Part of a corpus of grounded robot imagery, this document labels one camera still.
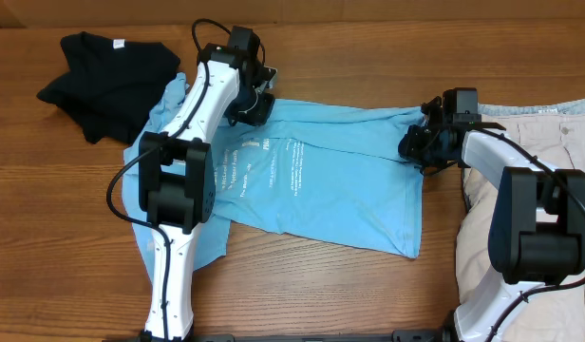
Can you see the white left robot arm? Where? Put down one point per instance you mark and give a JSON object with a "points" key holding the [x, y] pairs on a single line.
{"points": [[177, 187]]}

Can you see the light blue printed t-shirt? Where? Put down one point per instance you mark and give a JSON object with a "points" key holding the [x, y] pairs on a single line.
{"points": [[325, 172]]}

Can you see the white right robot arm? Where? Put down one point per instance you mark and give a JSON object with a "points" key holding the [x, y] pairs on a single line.
{"points": [[536, 241]]}

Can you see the beige shorts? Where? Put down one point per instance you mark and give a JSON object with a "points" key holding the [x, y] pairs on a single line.
{"points": [[556, 134]]}

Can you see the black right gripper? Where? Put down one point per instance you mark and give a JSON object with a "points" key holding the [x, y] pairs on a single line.
{"points": [[413, 147]]}

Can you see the black folded t-shirt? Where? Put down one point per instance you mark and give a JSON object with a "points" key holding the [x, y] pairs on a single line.
{"points": [[111, 84]]}

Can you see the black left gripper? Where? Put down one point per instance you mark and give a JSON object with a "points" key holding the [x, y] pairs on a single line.
{"points": [[256, 110]]}

